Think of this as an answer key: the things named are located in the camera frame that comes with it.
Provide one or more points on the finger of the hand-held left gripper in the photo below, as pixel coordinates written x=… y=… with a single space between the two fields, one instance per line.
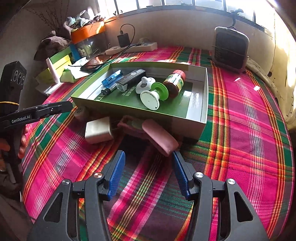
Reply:
x=53 y=107

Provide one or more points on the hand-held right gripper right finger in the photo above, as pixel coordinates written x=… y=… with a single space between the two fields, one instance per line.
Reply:
x=181 y=176

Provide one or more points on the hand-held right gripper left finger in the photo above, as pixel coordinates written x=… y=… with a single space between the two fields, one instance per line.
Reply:
x=116 y=176

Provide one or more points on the pink case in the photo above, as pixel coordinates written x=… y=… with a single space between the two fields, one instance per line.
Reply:
x=159 y=136

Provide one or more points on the black and silver pen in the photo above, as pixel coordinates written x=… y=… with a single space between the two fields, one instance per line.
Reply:
x=108 y=90

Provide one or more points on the green cardboard box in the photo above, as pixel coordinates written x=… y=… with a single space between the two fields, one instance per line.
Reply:
x=180 y=104

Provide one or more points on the white and green spool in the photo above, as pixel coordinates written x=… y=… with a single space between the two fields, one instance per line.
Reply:
x=150 y=99

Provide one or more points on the white knobbed disc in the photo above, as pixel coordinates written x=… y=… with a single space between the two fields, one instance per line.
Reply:
x=144 y=87

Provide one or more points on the person's left hand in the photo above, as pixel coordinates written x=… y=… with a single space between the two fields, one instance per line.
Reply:
x=23 y=143

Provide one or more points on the small white round gadget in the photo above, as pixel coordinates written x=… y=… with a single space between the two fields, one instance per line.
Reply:
x=79 y=113

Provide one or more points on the green tissue pack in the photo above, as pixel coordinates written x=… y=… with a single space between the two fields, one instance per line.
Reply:
x=67 y=76

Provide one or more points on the white tube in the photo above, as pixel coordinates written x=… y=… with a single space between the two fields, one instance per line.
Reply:
x=52 y=69

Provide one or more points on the white tissue paper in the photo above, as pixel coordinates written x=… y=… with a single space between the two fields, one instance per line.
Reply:
x=77 y=73

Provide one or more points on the yellow-green box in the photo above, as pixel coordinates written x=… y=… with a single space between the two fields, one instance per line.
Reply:
x=60 y=59

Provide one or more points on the white charger block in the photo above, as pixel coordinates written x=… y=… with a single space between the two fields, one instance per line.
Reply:
x=98 y=129

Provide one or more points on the blue box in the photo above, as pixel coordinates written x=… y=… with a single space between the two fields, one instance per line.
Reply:
x=74 y=53

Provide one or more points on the black smartphone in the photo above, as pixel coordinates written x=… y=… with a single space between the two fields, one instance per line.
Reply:
x=93 y=62

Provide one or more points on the brown checked cloth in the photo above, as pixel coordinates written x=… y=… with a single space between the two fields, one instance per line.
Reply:
x=53 y=44

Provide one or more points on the plaid blanket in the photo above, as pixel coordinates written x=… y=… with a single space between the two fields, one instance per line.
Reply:
x=242 y=127

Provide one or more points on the orange box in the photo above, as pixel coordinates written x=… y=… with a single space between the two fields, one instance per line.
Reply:
x=89 y=31

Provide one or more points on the pile of cloth bundles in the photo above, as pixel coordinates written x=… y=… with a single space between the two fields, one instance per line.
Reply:
x=81 y=19

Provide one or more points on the brown bottle with red cap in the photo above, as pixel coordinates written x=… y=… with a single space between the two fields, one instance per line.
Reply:
x=174 y=82

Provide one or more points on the white power strip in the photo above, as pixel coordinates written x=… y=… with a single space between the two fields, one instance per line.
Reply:
x=143 y=47

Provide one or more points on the white plug adapter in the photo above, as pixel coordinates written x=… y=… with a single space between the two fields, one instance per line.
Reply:
x=143 y=41

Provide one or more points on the grey fan heater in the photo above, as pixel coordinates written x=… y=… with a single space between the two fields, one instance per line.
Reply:
x=231 y=46

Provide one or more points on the cream heart-print curtain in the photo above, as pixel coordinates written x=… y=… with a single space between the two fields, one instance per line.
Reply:
x=284 y=69

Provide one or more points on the window with metal bars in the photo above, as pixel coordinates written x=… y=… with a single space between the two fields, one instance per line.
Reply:
x=185 y=3

